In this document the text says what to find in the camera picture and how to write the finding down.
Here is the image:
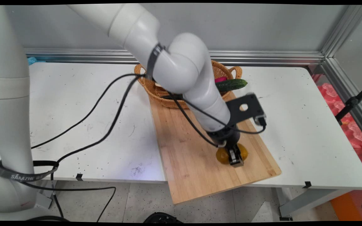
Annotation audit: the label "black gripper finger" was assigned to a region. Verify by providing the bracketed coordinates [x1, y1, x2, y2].
[227, 146, 244, 168]

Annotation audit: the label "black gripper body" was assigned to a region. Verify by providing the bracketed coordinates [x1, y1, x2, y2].
[207, 124, 241, 151]

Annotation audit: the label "yellow-brown potato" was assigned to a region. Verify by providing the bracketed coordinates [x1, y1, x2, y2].
[215, 143, 249, 165]

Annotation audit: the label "wooden cutting board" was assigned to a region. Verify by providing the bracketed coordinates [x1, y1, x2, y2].
[149, 91, 282, 205]

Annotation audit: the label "dark green cucumber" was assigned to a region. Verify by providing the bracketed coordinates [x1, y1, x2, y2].
[215, 79, 248, 93]

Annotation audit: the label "woven wicker basket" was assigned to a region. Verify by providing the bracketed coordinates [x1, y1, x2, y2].
[134, 60, 243, 110]

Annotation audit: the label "grey table leg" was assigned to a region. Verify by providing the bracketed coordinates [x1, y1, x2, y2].
[278, 187, 355, 221]
[36, 180, 56, 209]

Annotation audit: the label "black round floor object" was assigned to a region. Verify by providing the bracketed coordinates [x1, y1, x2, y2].
[143, 212, 183, 223]

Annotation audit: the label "pink bubble foam sheet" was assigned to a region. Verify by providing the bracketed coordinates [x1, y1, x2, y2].
[317, 83, 362, 176]

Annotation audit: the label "orange floor panel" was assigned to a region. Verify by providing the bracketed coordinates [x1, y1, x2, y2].
[330, 191, 362, 222]

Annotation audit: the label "black tripod stand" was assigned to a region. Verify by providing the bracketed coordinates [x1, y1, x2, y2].
[335, 80, 362, 123]

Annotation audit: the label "blue bubble foam sheet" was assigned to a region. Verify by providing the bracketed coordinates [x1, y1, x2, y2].
[27, 56, 47, 66]

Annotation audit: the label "black wrist camera mount plate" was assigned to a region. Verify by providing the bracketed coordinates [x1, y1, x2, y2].
[226, 93, 266, 126]

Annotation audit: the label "aluminium frame rails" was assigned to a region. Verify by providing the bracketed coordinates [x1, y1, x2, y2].
[24, 5, 362, 148]

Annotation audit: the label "plain black velcro strap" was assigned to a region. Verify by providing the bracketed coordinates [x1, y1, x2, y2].
[145, 43, 167, 80]

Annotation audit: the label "thick black cable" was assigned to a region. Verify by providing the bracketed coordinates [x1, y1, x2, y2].
[51, 75, 142, 181]

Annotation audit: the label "black cable near floor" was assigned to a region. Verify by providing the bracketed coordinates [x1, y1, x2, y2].
[19, 180, 117, 223]

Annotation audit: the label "black printed velcro strap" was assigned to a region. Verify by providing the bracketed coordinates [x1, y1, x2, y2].
[0, 160, 60, 183]

